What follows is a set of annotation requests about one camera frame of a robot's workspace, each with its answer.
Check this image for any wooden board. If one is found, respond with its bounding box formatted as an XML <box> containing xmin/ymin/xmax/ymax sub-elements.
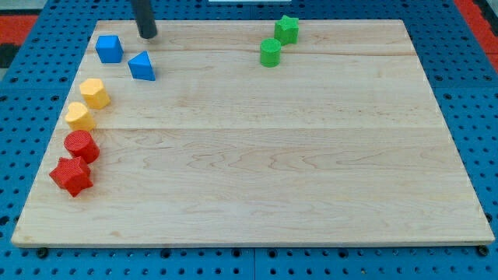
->
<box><xmin>12</xmin><ymin>19</ymin><xmax>495</xmax><ymax>248</ymax></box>

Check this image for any blue triangle block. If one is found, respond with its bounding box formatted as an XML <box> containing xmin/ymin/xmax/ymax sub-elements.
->
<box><xmin>128</xmin><ymin>51</ymin><xmax>156</xmax><ymax>81</ymax></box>

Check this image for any green cylinder block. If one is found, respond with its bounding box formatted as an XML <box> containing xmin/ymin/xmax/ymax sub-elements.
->
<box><xmin>260</xmin><ymin>38</ymin><xmax>282</xmax><ymax>68</ymax></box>

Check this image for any green star block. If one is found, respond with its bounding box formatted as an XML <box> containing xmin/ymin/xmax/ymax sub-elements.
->
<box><xmin>274</xmin><ymin>15</ymin><xmax>299</xmax><ymax>45</ymax></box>

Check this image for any yellow hexagon block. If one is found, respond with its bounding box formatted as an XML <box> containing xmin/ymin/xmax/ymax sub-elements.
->
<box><xmin>79</xmin><ymin>79</ymin><xmax>110</xmax><ymax>109</ymax></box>

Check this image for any blue cube block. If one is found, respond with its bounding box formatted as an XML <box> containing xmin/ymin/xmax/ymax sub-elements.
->
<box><xmin>95</xmin><ymin>35</ymin><xmax>124</xmax><ymax>64</ymax></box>

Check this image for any red cylinder block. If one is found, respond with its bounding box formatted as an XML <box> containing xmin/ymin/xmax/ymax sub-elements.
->
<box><xmin>64</xmin><ymin>130</ymin><xmax>100</xmax><ymax>163</ymax></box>

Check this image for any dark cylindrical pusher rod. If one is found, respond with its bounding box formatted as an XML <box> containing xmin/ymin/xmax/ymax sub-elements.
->
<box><xmin>131</xmin><ymin>0</ymin><xmax>158</xmax><ymax>40</ymax></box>

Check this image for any yellow heart block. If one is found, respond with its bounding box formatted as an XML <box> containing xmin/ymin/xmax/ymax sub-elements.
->
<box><xmin>65</xmin><ymin>102</ymin><xmax>96</xmax><ymax>131</ymax></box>

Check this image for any red star block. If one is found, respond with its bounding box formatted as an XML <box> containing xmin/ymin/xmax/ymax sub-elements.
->
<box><xmin>49</xmin><ymin>156</ymin><xmax>93</xmax><ymax>197</ymax></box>

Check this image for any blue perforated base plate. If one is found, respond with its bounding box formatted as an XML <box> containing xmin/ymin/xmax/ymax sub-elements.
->
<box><xmin>1</xmin><ymin>0</ymin><xmax>497</xmax><ymax>279</ymax></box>

